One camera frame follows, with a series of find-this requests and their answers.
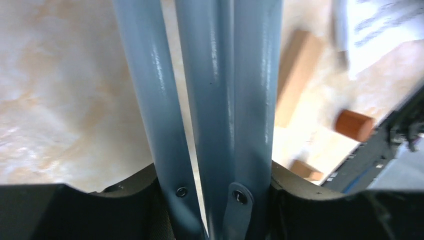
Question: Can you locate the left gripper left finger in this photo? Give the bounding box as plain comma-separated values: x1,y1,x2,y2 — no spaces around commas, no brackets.
0,164,174,240

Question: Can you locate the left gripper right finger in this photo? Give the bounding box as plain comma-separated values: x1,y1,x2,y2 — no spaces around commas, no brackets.
270,162,424,240

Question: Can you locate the light blue music stand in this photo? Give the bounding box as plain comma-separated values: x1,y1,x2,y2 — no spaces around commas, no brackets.
113,0,283,240

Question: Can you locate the wooden arch block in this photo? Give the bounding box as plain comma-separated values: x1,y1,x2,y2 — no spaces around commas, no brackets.
289,160,324,182

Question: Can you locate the brown wooden cylinder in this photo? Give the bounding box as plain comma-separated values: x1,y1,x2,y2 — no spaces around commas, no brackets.
334,109,375,143

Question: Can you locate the wooden block near stand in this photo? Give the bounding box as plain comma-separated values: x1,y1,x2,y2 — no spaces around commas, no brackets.
274,29,324,128

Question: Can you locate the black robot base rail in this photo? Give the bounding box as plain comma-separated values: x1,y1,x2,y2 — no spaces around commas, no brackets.
321,86,424,194

